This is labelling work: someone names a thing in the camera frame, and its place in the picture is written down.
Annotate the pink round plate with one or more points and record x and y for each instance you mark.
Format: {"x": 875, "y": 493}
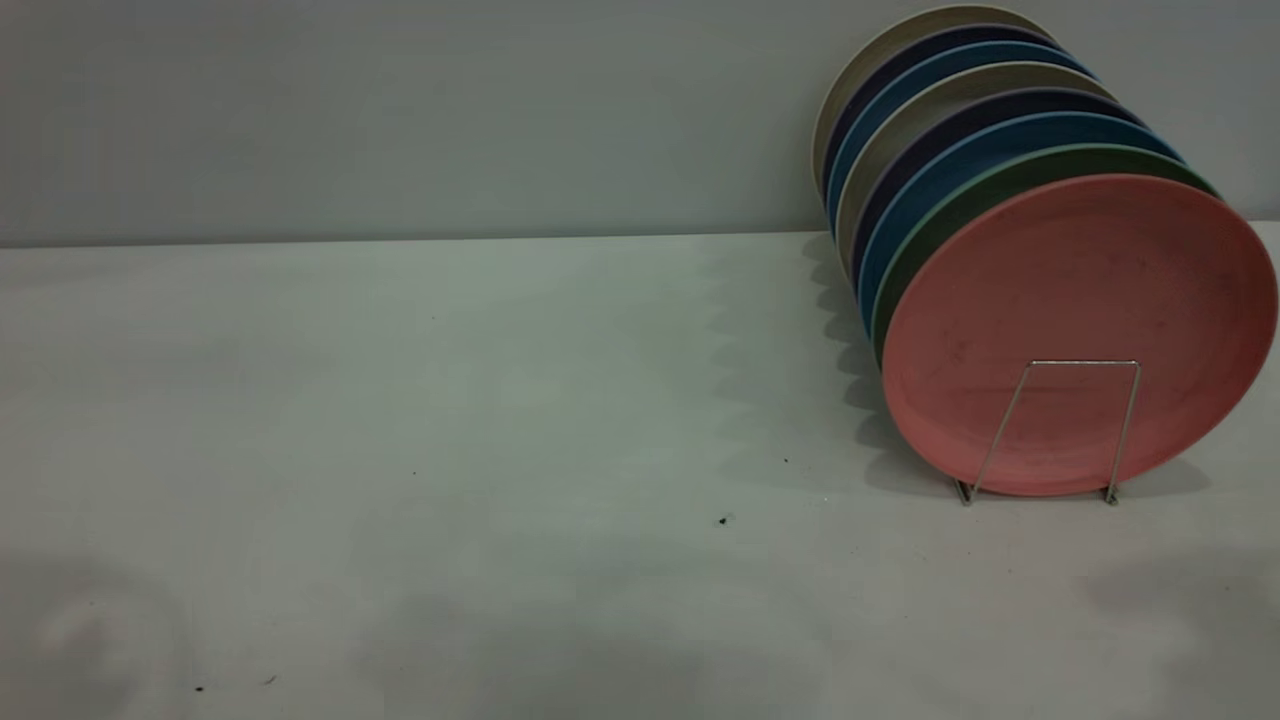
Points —
{"x": 1080, "y": 330}

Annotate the green round plate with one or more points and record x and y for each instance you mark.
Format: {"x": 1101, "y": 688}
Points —
{"x": 960, "y": 200}

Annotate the beige round plate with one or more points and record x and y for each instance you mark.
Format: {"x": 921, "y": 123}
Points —
{"x": 990, "y": 78}
{"x": 950, "y": 16}

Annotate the dark purple round plate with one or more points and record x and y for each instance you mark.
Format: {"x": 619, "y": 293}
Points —
{"x": 960, "y": 36}
{"x": 1010, "y": 102}

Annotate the blue round plate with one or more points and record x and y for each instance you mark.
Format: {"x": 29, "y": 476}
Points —
{"x": 975, "y": 55}
{"x": 1030, "y": 130}

